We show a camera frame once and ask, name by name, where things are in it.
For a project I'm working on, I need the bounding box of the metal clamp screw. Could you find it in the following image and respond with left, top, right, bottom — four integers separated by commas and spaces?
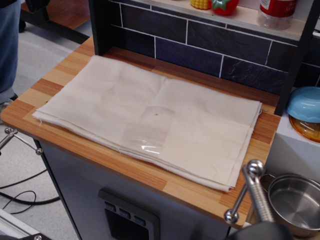
0, 127, 44, 156
224, 159, 275, 225

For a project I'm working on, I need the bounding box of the steel pot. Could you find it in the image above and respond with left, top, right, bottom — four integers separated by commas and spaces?
260, 174, 320, 238

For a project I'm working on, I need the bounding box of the blue plastic bowl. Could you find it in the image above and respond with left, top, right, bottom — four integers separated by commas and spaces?
286, 86, 320, 123

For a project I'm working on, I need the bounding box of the grey sneaker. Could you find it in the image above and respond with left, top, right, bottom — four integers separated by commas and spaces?
0, 94, 18, 112

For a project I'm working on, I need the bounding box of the black cable on floor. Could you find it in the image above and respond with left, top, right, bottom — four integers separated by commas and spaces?
0, 168, 61, 215

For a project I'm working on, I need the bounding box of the person leg in jeans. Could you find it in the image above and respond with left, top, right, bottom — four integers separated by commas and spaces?
0, 0, 21, 104

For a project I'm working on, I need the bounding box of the grey toy oven cabinet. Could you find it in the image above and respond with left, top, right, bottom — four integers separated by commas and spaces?
36, 141, 229, 240

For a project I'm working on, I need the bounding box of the cream folded cloth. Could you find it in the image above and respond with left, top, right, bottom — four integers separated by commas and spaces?
33, 56, 262, 192

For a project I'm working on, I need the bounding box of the metal clamp screw left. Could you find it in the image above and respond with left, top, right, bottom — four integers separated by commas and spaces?
0, 127, 44, 156

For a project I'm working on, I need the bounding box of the metal clamp screw right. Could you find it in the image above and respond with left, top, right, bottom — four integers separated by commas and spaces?
224, 159, 275, 225

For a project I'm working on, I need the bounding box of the yellow toy corn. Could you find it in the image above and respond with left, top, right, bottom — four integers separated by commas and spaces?
190, 0, 212, 10

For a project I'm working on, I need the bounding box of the clear tape patch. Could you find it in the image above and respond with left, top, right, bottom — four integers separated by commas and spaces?
121, 106, 175, 157

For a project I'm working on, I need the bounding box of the orange transparent plate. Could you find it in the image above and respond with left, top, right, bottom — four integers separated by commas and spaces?
289, 116, 320, 144

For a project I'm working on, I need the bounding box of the clear plastic bottle red label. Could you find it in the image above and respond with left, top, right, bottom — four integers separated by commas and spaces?
256, 0, 297, 30

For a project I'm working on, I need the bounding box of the black desk base frame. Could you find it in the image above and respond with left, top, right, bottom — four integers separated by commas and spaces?
20, 0, 90, 44

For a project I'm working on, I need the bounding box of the red toy strawberry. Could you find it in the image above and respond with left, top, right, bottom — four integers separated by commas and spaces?
211, 0, 239, 16

